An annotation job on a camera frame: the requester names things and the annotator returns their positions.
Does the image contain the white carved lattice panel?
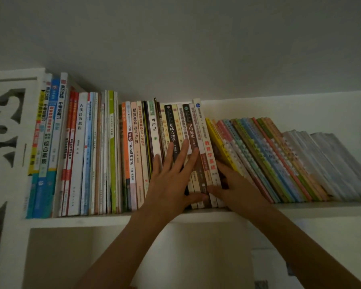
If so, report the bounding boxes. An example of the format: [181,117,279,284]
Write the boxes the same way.
[0,68,46,289]

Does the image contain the person's right forearm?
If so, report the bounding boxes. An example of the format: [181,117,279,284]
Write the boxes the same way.
[249,204,361,289]

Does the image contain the white bookshelf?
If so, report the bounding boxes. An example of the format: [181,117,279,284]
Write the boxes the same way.
[0,67,361,289]

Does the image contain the person's right hand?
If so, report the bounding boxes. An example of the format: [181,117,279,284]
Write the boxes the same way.
[207,161,271,221]

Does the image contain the person's left hand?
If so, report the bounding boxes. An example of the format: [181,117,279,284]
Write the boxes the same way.
[144,138,210,221]

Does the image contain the person's left forearm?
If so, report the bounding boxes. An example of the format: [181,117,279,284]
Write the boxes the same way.
[75,207,169,289]

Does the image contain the row of shelved books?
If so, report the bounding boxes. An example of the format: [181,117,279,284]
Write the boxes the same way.
[25,72,361,219]

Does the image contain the white paper sheet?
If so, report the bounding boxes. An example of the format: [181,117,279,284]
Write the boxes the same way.
[251,249,292,289]

